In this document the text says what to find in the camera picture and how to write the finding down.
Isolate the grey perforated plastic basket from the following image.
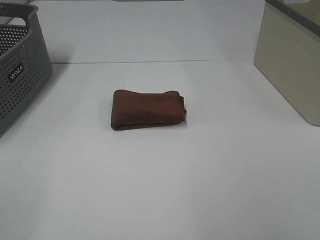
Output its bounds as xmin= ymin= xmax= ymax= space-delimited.
xmin=0 ymin=3 xmax=53 ymax=134

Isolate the beige storage box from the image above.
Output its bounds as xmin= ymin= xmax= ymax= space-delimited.
xmin=253 ymin=0 xmax=320 ymax=126

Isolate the brown towel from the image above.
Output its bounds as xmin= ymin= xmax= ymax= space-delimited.
xmin=110 ymin=89 xmax=187 ymax=131

